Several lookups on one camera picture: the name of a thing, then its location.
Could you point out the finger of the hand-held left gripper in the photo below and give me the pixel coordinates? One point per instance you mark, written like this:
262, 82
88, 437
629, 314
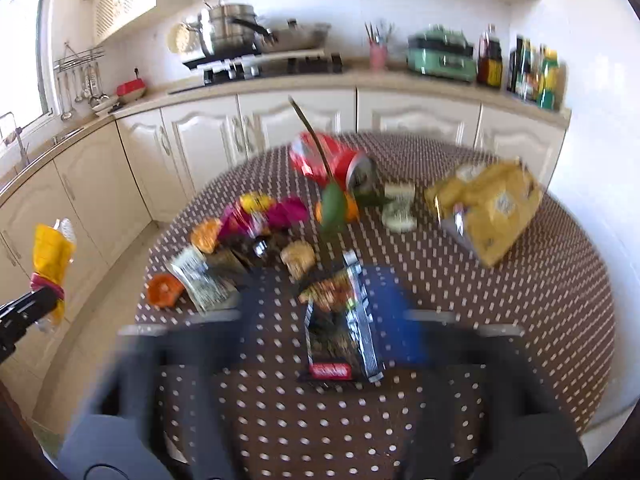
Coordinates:
30, 307

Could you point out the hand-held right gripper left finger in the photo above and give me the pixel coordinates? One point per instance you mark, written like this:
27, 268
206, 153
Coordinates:
260, 300

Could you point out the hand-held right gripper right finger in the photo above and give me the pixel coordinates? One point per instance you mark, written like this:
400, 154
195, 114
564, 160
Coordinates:
395, 320

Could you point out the yellow snack packet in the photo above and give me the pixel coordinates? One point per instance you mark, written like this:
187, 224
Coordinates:
50, 255

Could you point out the dark snack packet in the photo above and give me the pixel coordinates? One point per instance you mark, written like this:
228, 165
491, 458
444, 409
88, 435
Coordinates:
330, 345

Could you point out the red soda can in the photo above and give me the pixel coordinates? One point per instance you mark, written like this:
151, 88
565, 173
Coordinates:
330, 160

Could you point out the dark shiny wrapper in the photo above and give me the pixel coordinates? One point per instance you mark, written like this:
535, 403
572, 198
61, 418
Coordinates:
250, 252

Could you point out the brown walnut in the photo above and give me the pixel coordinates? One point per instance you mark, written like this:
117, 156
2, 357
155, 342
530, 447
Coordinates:
298, 258

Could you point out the silver white packet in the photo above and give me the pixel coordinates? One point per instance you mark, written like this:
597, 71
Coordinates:
202, 280

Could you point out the small orange peel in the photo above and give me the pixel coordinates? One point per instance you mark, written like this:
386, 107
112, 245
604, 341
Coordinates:
206, 235

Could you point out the pink yellow wrapper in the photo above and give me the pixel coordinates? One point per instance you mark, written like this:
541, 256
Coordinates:
280, 212

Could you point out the large orange peel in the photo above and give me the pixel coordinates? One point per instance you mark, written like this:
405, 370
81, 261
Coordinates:
165, 291

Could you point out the brown polka dot tablecloth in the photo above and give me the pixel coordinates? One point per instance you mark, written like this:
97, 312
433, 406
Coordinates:
500, 335

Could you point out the crumpled white green wrapper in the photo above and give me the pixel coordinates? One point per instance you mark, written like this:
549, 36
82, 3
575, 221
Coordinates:
400, 207

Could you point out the tangerine with leafy stem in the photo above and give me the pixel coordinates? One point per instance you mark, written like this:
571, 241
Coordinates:
350, 210

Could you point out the large yellow snack bag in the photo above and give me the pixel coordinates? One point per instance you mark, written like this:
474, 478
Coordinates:
492, 210

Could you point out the metal faucet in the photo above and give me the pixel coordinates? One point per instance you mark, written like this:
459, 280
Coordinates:
17, 140

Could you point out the cream kitchen base cabinets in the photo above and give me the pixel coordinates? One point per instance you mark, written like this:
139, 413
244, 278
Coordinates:
200, 135

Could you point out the black gas stove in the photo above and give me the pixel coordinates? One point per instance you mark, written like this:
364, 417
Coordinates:
260, 67

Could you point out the hanging utensil rack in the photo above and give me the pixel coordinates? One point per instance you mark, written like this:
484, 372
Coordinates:
80, 75

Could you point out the red bowl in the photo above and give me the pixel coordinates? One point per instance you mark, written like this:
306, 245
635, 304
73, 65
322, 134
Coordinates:
132, 90

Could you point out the window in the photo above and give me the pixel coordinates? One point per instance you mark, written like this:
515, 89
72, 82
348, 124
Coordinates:
25, 45

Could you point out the pink utensil holder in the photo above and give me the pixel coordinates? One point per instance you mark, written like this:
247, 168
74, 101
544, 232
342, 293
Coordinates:
378, 57

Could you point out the green countertop appliance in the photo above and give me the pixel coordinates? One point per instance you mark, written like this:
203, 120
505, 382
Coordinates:
440, 57

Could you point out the steel wok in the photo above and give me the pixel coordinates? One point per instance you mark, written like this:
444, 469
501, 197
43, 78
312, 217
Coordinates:
295, 36

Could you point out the steel steamer pot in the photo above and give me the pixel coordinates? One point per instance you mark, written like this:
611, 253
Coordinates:
225, 30

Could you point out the row of sauce bottles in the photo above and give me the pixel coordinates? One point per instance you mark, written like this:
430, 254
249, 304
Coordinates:
489, 62

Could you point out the tall dark bottle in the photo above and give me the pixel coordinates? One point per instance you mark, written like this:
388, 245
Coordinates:
519, 67

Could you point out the yellow green oil bottle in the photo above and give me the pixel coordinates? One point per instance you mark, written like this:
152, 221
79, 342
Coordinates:
549, 82

